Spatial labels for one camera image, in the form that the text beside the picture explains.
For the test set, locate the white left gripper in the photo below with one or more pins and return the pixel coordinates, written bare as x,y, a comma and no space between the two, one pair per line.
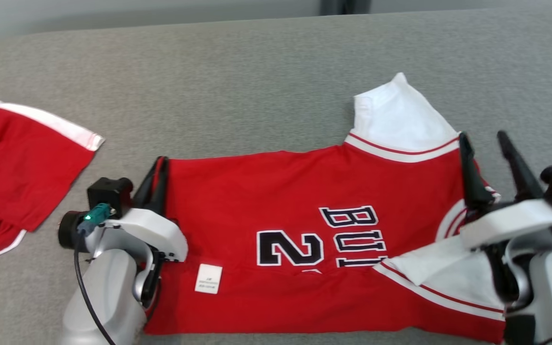
156,235

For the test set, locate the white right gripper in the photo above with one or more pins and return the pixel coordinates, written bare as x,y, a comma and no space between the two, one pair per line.
515,220

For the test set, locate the red Bulls jersey white sleeves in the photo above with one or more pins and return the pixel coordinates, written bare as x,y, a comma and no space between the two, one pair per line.
266,191

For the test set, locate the red Bulls shorts white stripe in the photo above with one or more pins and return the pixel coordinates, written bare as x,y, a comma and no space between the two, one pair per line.
17,167

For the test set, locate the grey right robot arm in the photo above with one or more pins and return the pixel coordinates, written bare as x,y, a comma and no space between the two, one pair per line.
549,287

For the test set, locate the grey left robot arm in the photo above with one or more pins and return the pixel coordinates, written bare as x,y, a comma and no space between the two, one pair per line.
108,297

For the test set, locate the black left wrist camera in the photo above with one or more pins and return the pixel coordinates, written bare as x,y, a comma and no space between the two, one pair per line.
108,194

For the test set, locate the teal left camera connector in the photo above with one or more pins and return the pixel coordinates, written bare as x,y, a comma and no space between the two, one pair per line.
95,218

